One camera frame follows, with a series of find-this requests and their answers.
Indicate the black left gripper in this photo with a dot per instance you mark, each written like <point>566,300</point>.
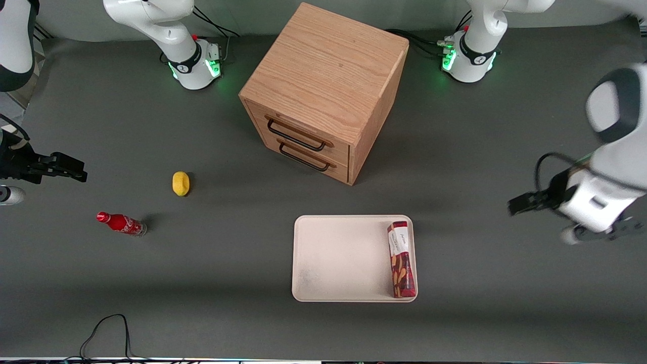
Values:
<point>552,192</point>

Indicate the beige plastic tray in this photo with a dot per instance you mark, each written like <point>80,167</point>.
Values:
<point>343,259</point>

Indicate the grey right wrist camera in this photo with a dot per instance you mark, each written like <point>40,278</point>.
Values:
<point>10,195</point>

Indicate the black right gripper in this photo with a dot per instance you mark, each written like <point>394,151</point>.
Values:
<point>16,164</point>

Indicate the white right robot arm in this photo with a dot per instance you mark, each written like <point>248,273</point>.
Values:
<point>187,55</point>

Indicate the wooden drawer front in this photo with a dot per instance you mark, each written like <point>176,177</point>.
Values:
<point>328,169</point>
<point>303,129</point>

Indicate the red cola bottle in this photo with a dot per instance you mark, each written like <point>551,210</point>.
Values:
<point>121,223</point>

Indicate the wooden drawer cabinet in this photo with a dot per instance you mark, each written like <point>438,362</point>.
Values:
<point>323,76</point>

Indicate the red cookie box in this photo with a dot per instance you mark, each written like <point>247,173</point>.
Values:
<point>402,260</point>

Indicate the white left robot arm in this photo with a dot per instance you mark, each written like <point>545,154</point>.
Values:
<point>614,151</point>

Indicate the yellow lemon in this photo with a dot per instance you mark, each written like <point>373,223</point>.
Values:
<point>181,183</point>

